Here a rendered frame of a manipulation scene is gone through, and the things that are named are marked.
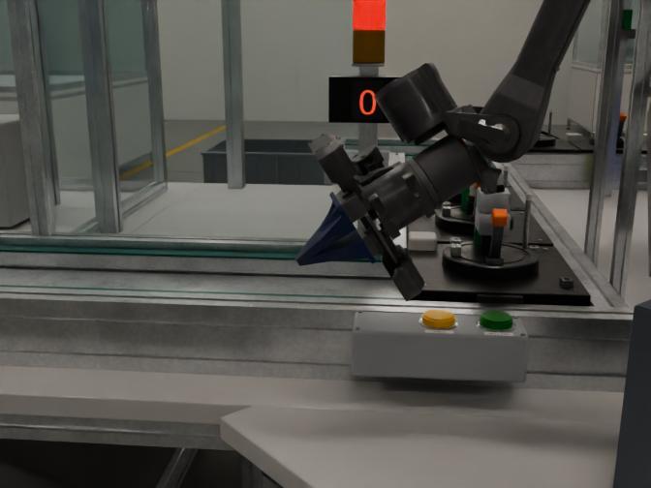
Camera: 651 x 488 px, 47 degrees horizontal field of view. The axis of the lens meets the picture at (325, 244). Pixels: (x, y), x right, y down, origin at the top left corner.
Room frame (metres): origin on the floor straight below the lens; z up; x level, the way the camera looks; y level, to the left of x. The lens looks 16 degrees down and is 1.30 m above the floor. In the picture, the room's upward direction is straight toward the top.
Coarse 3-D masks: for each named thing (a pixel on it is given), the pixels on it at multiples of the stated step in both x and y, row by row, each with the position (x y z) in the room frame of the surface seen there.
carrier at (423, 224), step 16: (464, 192) 1.37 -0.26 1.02; (448, 208) 1.31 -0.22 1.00; (464, 208) 1.37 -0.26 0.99; (416, 224) 1.33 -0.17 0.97; (432, 224) 1.33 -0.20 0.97; (448, 224) 1.28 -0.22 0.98; (464, 224) 1.26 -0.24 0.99; (512, 224) 1.30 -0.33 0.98; (448, 240) 1.22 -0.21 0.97; (464, 240) 1.22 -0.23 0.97; (512, 240) 1.22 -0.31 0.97; (528, 240) 1.22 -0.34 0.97; (544, 240) 1.22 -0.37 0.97
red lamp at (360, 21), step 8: (360, 0) 1.19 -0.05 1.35; (368, 0) 1.19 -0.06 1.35; (376, 0) 1.19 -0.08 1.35; (384, 0) 1.20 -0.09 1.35; (360, 8) 1.19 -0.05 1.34; (368, 8) 1.19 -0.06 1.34; (376, 8) 1.19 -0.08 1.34; (384, 8) 1.20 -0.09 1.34; (360, 16) 1.19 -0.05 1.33; (368, 16) 1.19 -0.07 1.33; (376, 16) 1.19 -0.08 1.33; (384, 16) 1.20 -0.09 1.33; (360, 24) 1.19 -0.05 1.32; (368, 24) 1.19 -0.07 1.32; (376, 24) 1.19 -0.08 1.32; (384, 24) 1.20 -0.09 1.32
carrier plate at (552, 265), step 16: (416, 256) 1.13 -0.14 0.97; (432, 256) 1.13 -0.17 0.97; (544, 256) 1.13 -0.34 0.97; (560, 256) 1.13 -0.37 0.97; (432, 272) 1.04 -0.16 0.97; (448, 272) 1.04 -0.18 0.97; (544, 272) 1.04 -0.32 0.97; (560, 272) 1.04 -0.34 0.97; (432, 288) 0.97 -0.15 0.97; (448, 288) 0.97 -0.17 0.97; (464, 288) 0.97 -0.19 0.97; (480, 288) 0.97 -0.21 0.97; (496, 288) 0.97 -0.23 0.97; (512, 288) 0.97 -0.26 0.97; (528, 288) 0.97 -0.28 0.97; (544, 288) 0.97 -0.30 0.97; (560, 288) 0.97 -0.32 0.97; (576, 288) 0.97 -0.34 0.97; (544, 304) 0.95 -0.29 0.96; (560, 304) 0.95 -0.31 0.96; (576, 304) 0.94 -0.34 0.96
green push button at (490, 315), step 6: (486, 312) 0.88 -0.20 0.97; (492, 312) 0.88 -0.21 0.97; (498, 312) 0.88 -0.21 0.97; (480, 318) 0.86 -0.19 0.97; (486, 318) 0.86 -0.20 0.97; (492, 318) 0.86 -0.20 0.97; (498, 318) 0.86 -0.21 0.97; (504, 318) 0.86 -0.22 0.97; (510, 318) 0.86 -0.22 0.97; (480, 324) 0.86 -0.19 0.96; (486, 324) 0.85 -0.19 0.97; (492, 324) 0.84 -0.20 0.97; (498, 324) 0.84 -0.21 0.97; (504, 324) 0.84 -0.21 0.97; (510, 324) 0.85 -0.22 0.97
